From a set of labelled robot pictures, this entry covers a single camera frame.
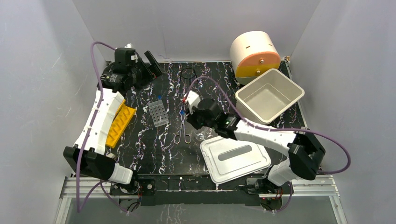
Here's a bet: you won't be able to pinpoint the yellow test tube rack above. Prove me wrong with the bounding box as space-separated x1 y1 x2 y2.
106 99 136 148

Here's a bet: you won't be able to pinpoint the white bin lid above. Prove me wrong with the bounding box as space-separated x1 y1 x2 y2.
200 136 271 184

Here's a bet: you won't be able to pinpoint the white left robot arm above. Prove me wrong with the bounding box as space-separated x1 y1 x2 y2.
63 47 164 194

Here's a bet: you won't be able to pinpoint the white plastic bin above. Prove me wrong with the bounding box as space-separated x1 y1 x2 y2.
235 69 305 125

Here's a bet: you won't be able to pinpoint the clear plastic tube rack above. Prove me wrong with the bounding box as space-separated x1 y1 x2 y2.
148 100 169 127

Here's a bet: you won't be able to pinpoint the metal crucible tongs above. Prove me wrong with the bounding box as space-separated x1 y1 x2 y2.
173 114 191 144

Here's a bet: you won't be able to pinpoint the aluminium frame rail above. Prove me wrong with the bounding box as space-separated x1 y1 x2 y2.
58 175 341 198

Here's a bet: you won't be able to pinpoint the cream cylindrical drawer cabinet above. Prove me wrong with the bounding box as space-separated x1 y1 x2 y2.
229 31 281 85

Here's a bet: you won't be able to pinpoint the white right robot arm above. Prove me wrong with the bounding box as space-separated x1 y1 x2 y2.
184 96 325 193

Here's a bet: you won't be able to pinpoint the black wire tripod ring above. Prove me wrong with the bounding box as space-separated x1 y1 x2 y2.
178 68 198 90

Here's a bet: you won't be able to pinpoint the small glass beaker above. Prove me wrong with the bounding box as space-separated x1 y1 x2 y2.
195 132 210 141

